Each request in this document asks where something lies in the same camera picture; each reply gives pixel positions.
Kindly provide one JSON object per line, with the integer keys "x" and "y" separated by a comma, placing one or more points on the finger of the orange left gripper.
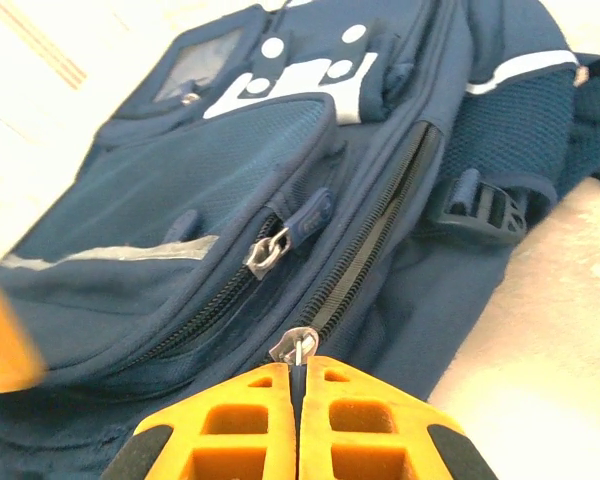
{"x": 5, "y": 340}

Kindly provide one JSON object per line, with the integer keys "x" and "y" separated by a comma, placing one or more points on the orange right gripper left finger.
{"x": 230, "y": 440}

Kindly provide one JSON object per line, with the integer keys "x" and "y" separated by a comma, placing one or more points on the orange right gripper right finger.
{"x": 405, "y": 440}

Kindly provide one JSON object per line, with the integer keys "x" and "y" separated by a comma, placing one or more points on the navy blue backpack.
{"x": 180, "y": 175}

